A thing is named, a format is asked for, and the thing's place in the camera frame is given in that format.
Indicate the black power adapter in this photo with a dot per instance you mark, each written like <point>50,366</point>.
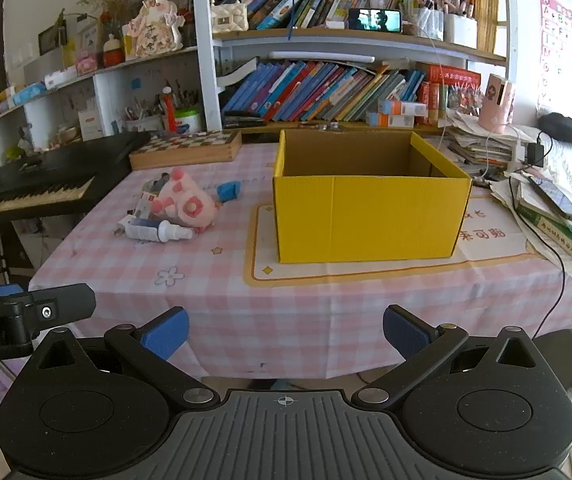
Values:
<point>534,154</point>

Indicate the thick green book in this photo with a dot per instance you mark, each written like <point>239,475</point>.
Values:
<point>565,245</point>

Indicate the smartphone with black frame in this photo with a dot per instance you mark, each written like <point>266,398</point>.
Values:
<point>555,197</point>

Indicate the black electronic keyboard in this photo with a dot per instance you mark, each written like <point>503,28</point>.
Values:
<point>41,170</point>

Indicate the clear pen holder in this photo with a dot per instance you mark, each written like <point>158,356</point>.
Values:
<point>429,25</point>

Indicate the pink pig plush toy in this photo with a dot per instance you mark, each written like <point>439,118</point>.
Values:
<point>186,202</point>

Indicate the smartphone with lit screen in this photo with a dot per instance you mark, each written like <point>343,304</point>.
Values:
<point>374,20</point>

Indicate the white pen cup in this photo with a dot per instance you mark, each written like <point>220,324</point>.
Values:
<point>460,32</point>

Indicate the long row of leaning books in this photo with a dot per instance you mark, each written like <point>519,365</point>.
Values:
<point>316,90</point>

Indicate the white pearl handbag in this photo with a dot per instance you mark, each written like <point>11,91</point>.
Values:
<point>228,15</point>

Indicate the white jar green lid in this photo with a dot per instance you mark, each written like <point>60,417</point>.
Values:
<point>187,121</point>

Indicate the orange white small box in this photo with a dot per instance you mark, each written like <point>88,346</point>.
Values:
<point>400,107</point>
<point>390,120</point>

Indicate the yellow cardboard box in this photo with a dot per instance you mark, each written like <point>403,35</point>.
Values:
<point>365,215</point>

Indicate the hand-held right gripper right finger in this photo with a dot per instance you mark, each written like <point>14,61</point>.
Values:
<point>405,332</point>

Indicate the red white bottle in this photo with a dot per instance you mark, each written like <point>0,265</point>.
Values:
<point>168,110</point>

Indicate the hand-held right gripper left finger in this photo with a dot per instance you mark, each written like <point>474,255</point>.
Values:
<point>166,335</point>

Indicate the white bookshelf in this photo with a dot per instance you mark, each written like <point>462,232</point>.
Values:
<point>203,60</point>

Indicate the dark bag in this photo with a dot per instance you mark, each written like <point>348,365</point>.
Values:
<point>565,132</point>

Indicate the thick red book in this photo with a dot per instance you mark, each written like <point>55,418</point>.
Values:
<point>453,77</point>

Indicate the cream desk mat orange border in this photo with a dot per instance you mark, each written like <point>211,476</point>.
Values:
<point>365,272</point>

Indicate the stack of papers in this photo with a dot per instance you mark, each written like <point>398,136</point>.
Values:
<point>475,145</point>

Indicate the stack of yellow books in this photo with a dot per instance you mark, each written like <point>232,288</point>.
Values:
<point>485,17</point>

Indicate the alphabet wall poster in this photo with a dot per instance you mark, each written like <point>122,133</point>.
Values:
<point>565,50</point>

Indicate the wooden chessboard box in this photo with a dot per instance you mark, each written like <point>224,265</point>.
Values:
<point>186,150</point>

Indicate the white low shelf unit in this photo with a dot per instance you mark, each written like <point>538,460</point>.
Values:
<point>106,90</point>

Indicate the red white jar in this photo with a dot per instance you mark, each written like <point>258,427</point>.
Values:
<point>112,52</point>

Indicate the white spray bottle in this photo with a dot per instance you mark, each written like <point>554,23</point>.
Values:
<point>153,230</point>

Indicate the small blue plastic toy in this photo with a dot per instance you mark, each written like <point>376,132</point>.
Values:
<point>228,190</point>

